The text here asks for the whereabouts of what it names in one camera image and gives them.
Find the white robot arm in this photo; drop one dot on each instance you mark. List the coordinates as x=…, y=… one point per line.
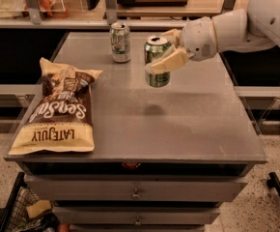
x=254, y=29

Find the grey drawer cabinet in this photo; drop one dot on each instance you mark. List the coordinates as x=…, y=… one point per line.
x=186, y=146

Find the green soda can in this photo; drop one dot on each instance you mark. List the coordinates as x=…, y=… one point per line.
x=154, y=48

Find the brown Late July chip bag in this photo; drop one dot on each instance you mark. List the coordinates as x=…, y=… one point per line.
x=62, y=120

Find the drawer metal knob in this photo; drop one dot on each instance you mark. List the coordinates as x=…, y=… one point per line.
x=137, y=222
x=136, y=195

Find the upper drawer metal knob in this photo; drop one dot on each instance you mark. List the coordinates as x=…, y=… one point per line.
x=136, y=195

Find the black wire basket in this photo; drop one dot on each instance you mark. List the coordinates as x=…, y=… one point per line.
x=15, y=217

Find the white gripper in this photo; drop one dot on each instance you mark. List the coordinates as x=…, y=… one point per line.
x=198, y=40

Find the yellow sponge in basket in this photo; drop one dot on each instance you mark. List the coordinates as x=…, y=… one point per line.
x=38, y=208

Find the lower drawer metal knob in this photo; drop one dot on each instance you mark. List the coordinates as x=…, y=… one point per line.
x=137, y=222

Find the white 7up can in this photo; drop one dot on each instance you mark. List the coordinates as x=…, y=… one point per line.
x=120, y=42

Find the grey metal shelf rail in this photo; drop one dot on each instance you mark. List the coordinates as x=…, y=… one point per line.
x=145, y=25

